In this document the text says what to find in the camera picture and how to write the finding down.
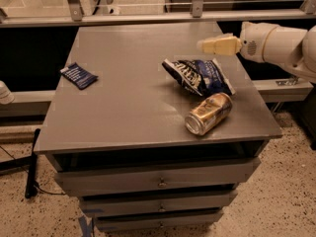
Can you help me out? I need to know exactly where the grey drawer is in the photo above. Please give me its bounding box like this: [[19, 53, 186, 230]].
[[80, 191, 237, 217], [95, 208, 223, 232], [55, 157, 261, 197]]

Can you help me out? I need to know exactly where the middle grey drawer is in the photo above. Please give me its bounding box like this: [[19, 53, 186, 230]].
[[80, 191, 237, 217]]

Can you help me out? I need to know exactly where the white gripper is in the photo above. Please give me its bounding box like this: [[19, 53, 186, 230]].
[[197, 22, 278, 63]]

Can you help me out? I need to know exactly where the top grey drawer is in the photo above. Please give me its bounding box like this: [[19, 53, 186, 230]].
[[55, 157, 261, 197]]

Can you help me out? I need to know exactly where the metal railing frame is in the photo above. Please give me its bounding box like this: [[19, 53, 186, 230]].
[[1, 0, 315, 28]]

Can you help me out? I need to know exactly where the bottom grey drawer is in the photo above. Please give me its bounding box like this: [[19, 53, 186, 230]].
[[95, 208, 223, 232]]

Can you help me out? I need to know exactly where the grey drawer cabinet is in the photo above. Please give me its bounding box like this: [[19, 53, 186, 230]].
[[33, 21, 283, 233]]

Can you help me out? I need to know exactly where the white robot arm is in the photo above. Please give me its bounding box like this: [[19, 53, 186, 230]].
[[197, 22, 316, 83]]

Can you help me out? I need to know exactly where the small blue snack packet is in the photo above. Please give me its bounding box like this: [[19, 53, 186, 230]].
[[60, 62, 98, 90]]

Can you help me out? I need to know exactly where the black rod on floor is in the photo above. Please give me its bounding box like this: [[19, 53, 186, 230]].
[[24, 127, 41, 199]]

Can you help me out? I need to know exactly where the blue chip bag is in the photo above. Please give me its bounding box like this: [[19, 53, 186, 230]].
[[162, 59, 235, 97]]

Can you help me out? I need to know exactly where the orange soda can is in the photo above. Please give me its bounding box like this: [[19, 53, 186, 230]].
[[185, 93, 232, 135]]

